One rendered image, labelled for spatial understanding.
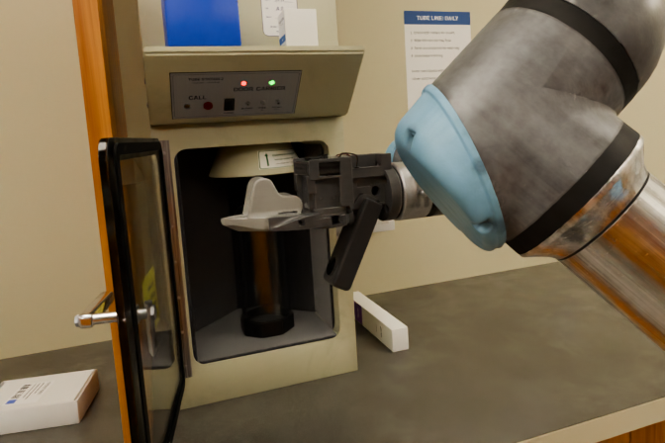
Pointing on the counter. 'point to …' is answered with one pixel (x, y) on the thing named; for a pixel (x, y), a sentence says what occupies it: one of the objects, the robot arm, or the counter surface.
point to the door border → (126, 275)
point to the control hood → (161, 66)
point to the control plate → (289, 81)
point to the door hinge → (176, 257)
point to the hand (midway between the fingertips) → (233, 226)
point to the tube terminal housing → (252, 132)
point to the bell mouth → (253, 160)
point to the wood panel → (99, 92)
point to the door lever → (94, 313)
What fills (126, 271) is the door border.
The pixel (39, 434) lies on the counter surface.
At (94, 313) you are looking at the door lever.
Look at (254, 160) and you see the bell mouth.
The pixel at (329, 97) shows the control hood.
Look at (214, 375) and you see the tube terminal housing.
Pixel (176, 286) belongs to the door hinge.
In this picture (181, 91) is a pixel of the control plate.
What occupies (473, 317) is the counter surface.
